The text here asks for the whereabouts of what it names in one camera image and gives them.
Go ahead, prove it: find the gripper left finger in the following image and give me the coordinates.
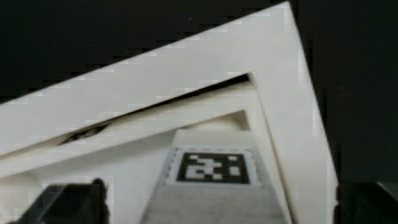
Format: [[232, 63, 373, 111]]
[[16, 178, 110, 224]]

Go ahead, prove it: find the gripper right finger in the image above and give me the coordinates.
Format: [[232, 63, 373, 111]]
[[334, 182, 398, 224]]

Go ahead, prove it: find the white square table top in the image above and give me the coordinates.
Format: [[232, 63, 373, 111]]
[[0, 81, 295, 224]]

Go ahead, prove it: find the white table leg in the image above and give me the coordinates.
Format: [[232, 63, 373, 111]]
[[140, 130, 289, 224]]

